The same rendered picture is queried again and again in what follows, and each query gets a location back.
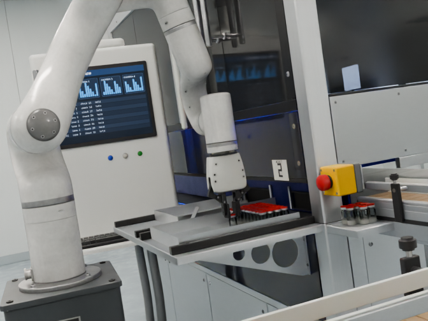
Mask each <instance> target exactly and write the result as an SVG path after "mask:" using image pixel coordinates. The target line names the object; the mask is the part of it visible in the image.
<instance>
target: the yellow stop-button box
mask: <svg viewBox="0 0 428 321"><path fill-rule="evenodd" d="M320 174H321V175H327V176H328V177H329V179H330V181H331V187H330V189H329V190H326V191H323V193H324V195H327V196H345V195H349V194H354V193H359V192H363V186H362V177H361V171H360V164H359V163H340V164H334V165H330V166H324V167H321V168H320Z"/></svg>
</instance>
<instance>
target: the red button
mask: <svg viewBox="0 0 428 321"><path fill-rule="evenodd" d="M316 184H317V188H318V189H319V190H321V191H326V190H329V189H330V187H331V181H330V179H329V177H328V176H327V175H319V176H318V177H317V179H316Z"/></svg>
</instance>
